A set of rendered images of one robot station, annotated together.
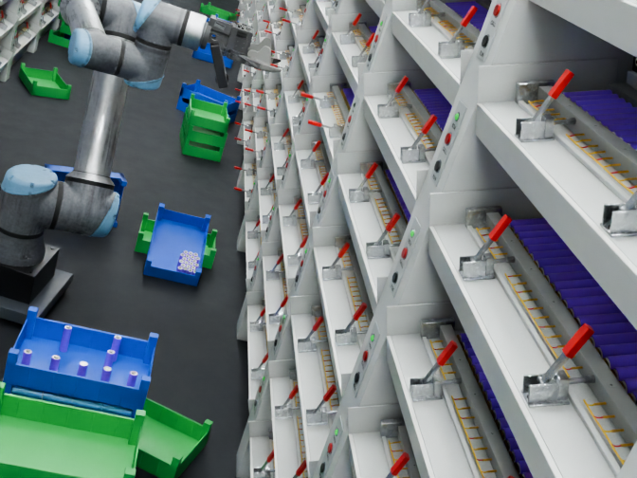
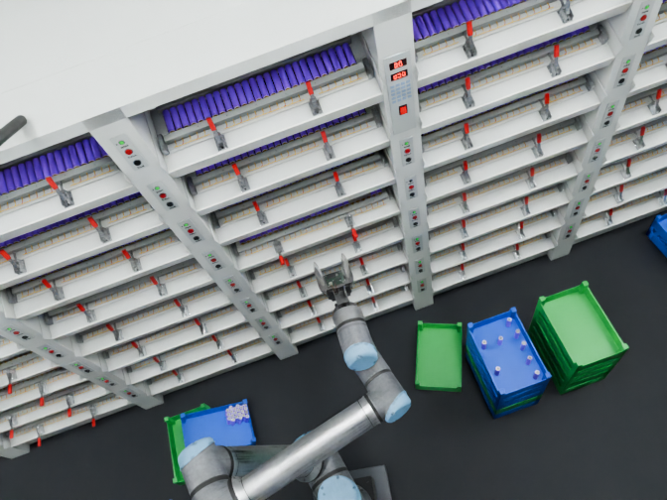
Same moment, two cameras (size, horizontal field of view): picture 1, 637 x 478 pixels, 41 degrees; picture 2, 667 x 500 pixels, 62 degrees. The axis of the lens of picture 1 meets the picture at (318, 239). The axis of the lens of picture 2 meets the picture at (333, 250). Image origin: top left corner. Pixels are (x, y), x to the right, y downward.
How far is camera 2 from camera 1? 2.48 m
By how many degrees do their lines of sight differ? 65
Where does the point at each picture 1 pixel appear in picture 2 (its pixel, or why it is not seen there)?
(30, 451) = (584, 339)
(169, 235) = not seen: hidden behind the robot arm
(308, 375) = (488, 225)
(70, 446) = (566, 327)
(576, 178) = not seen: outside the picture
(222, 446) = (413, 319)
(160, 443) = (436, 347)
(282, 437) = (481, 250)
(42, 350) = (506, 382)
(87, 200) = not seen: hidden behind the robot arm
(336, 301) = (491, 198)
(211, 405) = (381, 338)
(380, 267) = (551, 148)
